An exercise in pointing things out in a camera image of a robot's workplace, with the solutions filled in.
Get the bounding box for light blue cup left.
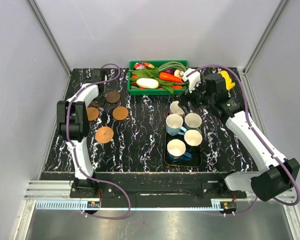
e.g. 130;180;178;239
165;114;187;136

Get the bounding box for orange carrot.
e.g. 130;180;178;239
159;72;183;83

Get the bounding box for dark blue cup front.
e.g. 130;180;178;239
167;139;192;162

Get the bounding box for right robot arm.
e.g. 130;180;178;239
178;68;300;206

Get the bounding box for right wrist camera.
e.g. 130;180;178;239
181;68;201;93

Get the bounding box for white radish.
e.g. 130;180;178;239
136;78;159;89

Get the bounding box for leafy green vegetable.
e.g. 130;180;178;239
128;69;175;96

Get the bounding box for white mushroom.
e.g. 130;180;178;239
174;69;184;78

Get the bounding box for purple onion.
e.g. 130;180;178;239
164;69;174;75

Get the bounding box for colourful snack packet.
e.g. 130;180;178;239
133;62;156;71

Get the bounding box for pink cup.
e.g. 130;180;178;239
169;101;187;118

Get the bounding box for dark walnut coaster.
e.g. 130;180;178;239
90;96;106;108
105;91;121;104

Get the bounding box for black serving tray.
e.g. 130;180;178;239
164;118;203;168

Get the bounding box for light brown wooden coaster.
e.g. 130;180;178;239
86;107;99;122
112;106;129;121

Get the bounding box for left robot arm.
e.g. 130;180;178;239
56;68;108;181

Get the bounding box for white cup dark body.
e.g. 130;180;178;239
184;129;203;152

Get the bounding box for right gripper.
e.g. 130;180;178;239
176;77;215;115

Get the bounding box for woven rattan coaster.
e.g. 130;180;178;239
95;126;114;144

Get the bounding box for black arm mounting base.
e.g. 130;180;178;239
40;172;256;210

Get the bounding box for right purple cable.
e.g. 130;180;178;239
187;64;300;217

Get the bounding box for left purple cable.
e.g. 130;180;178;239
66;62;132;220

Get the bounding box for yellow napa cabbage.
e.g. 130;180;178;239
218;70;236;91

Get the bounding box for green long beans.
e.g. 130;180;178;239
158;61;188;73

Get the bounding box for grey blue cup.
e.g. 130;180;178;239
184;112;202;130

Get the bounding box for green plastic vegetable tray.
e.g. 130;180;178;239
127;60;189;96

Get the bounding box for purple cable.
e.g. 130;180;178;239
187;64;300;217
66;62;132;220

